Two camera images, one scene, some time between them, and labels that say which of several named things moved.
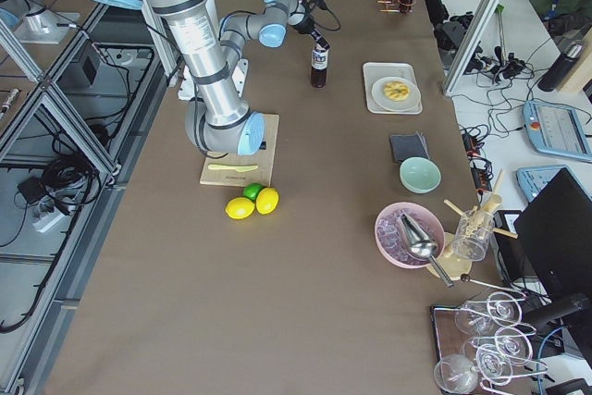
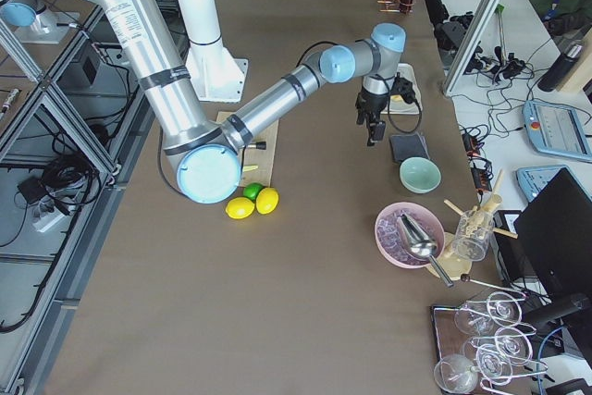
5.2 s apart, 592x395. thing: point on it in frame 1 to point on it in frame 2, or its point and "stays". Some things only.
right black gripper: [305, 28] to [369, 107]
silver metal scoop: [421, 243] stays
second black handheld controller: [512, 67] stays
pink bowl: [391, 241] stays
